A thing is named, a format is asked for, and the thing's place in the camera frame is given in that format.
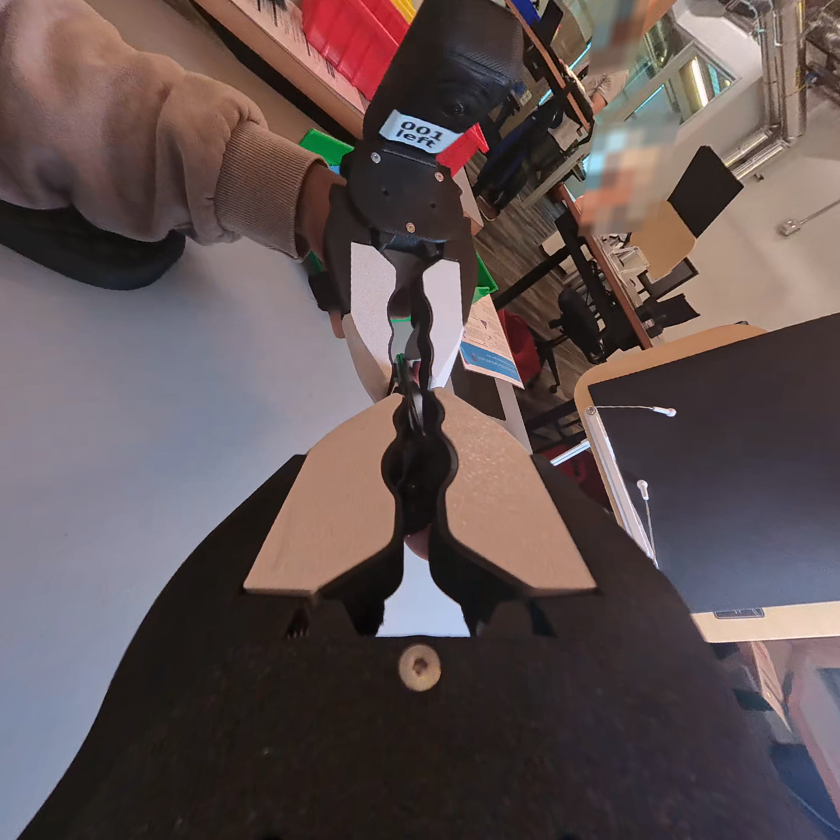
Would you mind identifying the person's left forearm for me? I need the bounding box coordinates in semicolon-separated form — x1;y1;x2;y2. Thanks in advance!
0;0;329;260

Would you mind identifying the person's left hand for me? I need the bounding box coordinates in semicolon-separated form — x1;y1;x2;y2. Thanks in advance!
295;164;337;265

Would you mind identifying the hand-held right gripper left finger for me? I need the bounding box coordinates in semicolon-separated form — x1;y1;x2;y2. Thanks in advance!
244;394;404;598

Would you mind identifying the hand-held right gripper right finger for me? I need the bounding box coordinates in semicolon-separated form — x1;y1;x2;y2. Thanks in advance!
430;388;598;598

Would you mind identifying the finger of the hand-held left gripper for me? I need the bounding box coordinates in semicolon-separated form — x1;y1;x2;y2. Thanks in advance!
410;259;467;389
341;239;411;403

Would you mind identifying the brown cardboard piece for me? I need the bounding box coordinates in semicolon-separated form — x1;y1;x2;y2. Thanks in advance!
633;202;698;280

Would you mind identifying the black rectangular object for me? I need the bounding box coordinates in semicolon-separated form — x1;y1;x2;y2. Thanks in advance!
669;146;746;238

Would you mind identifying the black office chair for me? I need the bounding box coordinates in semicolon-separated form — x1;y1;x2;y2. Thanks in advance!
548;287;608;365

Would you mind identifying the green plastic bin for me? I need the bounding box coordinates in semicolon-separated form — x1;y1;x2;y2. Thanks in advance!
298;128;500;304

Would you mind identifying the silver metal duct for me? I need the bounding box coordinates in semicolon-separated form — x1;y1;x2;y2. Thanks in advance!
722;0;811;181

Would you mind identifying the thin black object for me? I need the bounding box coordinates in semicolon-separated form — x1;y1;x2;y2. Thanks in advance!
390;295;435;526

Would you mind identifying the red plastic crate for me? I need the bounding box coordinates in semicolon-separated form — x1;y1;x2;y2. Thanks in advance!
497;308;547;389

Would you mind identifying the printed instruction sheet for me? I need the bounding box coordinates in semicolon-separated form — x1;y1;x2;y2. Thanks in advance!
459;295;526;389

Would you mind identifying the beige cardboard box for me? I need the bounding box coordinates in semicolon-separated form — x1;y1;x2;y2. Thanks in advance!
193;0;368;135

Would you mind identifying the red plastic bin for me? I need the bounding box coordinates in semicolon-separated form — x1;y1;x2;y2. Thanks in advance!
301;0;488;172

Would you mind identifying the black board with wooden edge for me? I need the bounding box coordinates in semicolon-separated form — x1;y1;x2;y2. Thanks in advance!
574;314;840;645

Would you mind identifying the white-tipped metal wire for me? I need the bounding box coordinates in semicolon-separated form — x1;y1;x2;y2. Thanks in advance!
637;480;659;567
587;403;677;419

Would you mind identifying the wooden office desk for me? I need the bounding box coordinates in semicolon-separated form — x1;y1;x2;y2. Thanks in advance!
558;184;657;350
505;0;595;132

